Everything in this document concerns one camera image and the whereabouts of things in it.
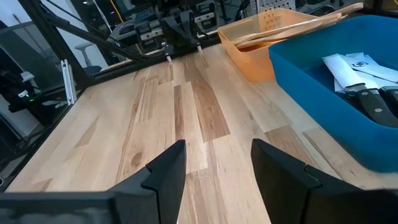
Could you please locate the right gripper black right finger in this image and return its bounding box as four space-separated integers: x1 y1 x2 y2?
251 138 398 224

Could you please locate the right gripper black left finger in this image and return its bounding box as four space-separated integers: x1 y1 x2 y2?
0 139 187 224

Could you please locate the plain wooden spoon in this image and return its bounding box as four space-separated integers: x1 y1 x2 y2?
233 12 345 43

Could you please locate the wooden spatula with label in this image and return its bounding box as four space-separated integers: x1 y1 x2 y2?
234 17 348 50

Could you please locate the blue plastic bin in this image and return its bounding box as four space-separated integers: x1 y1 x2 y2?
269 14 398 174

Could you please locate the orange plastic bin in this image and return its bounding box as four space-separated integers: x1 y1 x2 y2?
217 7 315 83

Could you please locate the yellow extension cord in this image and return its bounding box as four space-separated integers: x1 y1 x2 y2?
108 0 125 24

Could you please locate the steel box grater black handle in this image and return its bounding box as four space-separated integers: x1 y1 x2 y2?
255 0 297 12

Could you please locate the silver aluminium bracket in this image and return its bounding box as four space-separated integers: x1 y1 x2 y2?
60 58 78 106

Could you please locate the black aluminium rig frame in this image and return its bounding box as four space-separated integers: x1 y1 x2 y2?
0 0 218 187

